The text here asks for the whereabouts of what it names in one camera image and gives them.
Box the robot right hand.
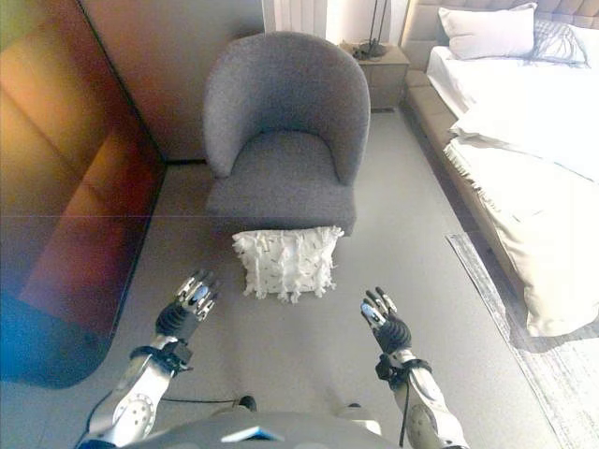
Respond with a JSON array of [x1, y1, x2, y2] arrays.
[[358, 286, 413, 355]]

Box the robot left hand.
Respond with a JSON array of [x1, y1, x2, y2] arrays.
[[155, 269, 222, 340]]

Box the white fringed cushion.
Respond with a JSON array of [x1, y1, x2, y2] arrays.
[[231, 224, 344, 305]]

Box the robot right leg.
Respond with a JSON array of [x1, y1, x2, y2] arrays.
[[335, 401, 383, 434]]

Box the grey robot torso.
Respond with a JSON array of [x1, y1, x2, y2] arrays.
[[79, 405, 392, 449]]

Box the grey patterned rug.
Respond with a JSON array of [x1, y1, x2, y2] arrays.
[[446, 232, 599, 449]]

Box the grey fabric armchair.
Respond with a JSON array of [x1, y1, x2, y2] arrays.
[[203, 31, 373, 237]]

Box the cream fringed blanket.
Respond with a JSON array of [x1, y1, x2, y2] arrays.
[[443, 138, 599, 338]]

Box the brown wooden wardrobe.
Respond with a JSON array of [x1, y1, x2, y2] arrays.
[[0, 0, 166, 390]]

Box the beige bedside table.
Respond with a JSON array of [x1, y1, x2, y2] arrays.
[[350, 44, 412, 112]]

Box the white bed duvet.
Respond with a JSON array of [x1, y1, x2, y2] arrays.
[[426, 45, 599, 181]]

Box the plain white pillow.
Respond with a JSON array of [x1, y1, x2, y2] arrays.
[[437, 2, 538, 61]]

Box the white ribbed radiator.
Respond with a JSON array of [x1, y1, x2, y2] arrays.
[[261, 0, 329, 39]]

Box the grey patterned fringed pillow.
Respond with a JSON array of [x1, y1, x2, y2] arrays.
[[531, 19, 592, 69]]

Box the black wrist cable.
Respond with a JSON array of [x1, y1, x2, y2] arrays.
[[398, 367, 417, 446]]

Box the thin black floor cable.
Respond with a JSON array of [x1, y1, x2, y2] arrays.
[[161, 396, 242, 406]]

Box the beige upholstered bed frame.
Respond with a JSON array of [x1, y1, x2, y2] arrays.
[[401, 0, 599, 300]]

